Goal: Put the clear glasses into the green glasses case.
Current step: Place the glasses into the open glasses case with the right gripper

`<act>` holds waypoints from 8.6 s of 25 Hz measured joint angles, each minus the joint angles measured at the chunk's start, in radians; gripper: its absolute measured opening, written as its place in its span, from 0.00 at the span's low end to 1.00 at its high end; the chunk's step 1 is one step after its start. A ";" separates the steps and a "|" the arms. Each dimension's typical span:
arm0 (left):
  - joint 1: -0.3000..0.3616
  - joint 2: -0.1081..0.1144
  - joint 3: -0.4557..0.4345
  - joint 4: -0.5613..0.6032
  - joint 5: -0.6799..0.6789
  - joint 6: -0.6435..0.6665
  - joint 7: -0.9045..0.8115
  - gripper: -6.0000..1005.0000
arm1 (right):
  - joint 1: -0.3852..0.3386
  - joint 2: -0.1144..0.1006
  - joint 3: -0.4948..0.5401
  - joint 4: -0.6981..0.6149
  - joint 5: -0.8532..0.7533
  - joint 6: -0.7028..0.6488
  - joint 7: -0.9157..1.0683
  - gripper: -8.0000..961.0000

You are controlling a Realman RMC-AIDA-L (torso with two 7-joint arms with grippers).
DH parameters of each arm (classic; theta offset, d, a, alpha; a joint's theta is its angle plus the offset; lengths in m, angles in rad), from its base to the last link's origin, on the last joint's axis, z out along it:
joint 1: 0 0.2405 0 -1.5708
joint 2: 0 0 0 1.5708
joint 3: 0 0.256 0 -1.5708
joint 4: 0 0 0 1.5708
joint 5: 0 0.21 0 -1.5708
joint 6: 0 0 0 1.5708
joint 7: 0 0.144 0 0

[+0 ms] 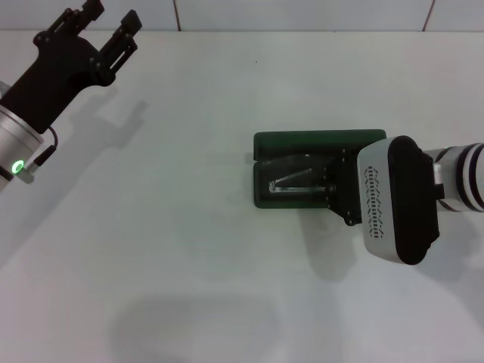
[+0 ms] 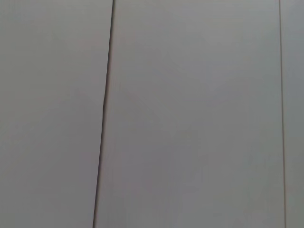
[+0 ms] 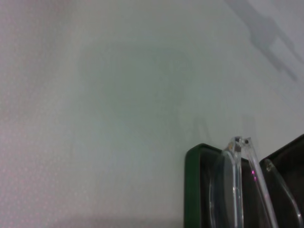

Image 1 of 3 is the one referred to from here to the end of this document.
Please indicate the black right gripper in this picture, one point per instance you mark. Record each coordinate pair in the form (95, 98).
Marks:
(344, 189)

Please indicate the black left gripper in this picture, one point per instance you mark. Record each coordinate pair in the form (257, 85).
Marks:
(49, 83)

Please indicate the clear white glasses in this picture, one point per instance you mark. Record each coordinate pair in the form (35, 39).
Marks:
(273, 187)

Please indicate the green glasses case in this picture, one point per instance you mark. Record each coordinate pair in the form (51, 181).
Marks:
(287, 140)

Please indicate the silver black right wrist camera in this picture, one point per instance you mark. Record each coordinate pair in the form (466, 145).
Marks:
(412, 200)

